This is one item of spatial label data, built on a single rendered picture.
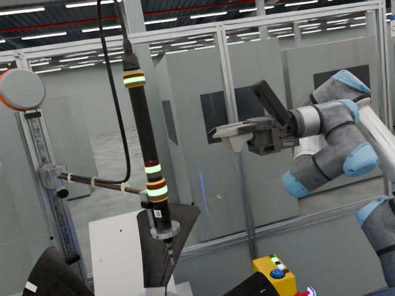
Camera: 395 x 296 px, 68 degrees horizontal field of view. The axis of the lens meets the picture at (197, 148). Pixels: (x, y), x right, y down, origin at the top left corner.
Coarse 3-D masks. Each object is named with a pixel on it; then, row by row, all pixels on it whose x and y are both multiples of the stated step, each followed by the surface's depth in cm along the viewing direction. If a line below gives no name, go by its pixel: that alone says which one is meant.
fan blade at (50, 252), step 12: (48, 252) 76; (36, 264) 77; (48, 264) 76; (60, 264) 75; (36, 276) 76; (48, 276) 75; (60, 276) 75; (72, 276) 74; (24, 288) 77; (36, 288) 76; (48, 288) 75; (60, 288) 74; (72, 288) 74; (84, 288) 73
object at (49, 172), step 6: (42, 168) 111; (48, 168) 109; (54, 168) 107; (60, 168) 108; (66, 168) 109; (42, 174) 109; (48, 174) 105; (54, 174) 106; (60, 174) 108; (42, 180) 111; (48, 180) 106; (54, 180) 106; (60, 180) 108; (66, 180) 109; (48, 186) 108; (54, 186) 106; (60, 186) 108
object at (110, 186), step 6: (72, 180) 98; (78, 180) 95; (84, 180) 92; (90, 180) 90; (102, 186) 84; (108, 186) 82; (114, 186) 80; (120, 186) 78; (132, 192) 74; (138, 192) 72
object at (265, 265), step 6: (264, 258) 117; (270, 258) 116; (258, 264) 114; (264, 264) 113; (270, 264) 113; (282, 264) 111; (258, 270) 111; (264, 270) 110; (270, 270) 109; (282, 270) 108; (270, 276) 106; (282, 276) 104; (288, 276) 104; (276, 282) 103; (282, 282) 103; (288, 282) 104; (294, 282) 104; (276, 288) 103; (282, 288) 103; (288, 288) 104; (294, 288) 105; (282, 294) 104; (288, 294) 104
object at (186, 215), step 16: (176, 208) 87; (192, 208) 84; (144, 224) 90; (192, 224) 81; (144, 240) 88; (160, 240) 83; (176, 240) 81; (144, 256) 86; (160, 256) 81; (176, 256) 78; (144, 272) 84; (160, 272) 78
